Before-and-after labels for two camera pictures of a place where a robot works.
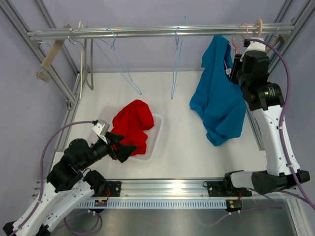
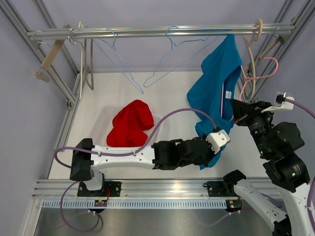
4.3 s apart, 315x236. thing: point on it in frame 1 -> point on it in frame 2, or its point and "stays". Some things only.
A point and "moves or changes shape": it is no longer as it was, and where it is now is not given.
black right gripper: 237,60 -> 240,109
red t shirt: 132,122 stays
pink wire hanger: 238,45 -> 248,79
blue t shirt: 218,102 moves or changes shape
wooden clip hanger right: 275,44 stays
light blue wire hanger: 177,57 -> 169,49
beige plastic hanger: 82,40 stays
